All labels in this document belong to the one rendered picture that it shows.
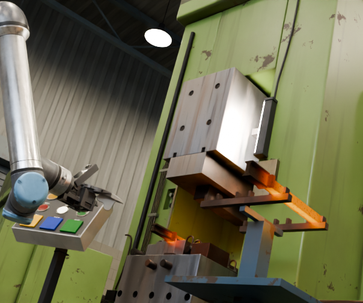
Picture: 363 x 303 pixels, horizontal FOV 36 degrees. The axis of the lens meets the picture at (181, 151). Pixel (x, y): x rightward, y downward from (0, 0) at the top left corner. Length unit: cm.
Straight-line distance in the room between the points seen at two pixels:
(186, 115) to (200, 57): 51
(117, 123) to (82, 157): 113
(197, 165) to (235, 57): 66
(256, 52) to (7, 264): 487
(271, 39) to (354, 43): 35
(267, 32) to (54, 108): 873
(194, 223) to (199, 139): 43
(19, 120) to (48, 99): 947
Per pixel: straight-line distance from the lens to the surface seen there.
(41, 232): 243
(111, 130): 1153
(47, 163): 177
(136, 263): 216
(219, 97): 235
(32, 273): 681
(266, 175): 155
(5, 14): 178
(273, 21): 266
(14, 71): 170
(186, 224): 249
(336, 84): 234
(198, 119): 237
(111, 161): 1136
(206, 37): 293
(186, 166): 227
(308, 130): 217
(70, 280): 693
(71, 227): 238
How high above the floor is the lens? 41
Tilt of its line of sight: 25 degrees up
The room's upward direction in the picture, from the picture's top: 14 degrees clockwise
